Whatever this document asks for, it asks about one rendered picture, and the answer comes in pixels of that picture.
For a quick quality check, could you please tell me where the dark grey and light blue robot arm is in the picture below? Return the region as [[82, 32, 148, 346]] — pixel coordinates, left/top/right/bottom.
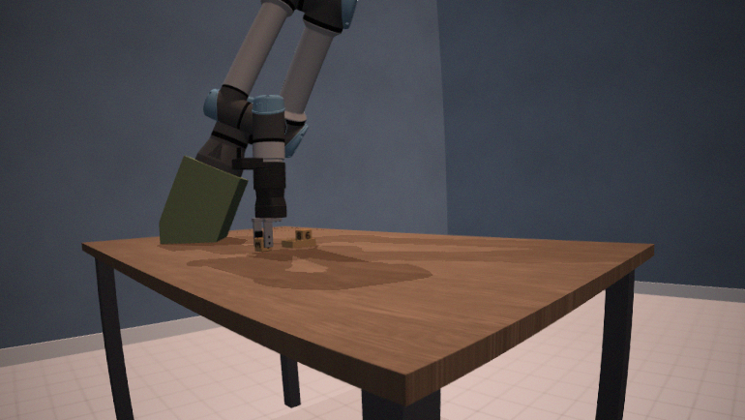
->
[[195, 0, 357, 177]]

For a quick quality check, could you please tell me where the orange number cube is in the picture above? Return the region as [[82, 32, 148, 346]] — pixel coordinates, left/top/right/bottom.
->
[[254, 237, 272, 252], [295, 228, 312, 240]]

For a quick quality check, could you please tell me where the light wooden tray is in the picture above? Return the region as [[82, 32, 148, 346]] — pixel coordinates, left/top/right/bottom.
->
[[282, 238, 316, 249]]

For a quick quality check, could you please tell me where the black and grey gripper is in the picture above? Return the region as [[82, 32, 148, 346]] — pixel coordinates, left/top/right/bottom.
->
[[232, 141, 286, 248]]

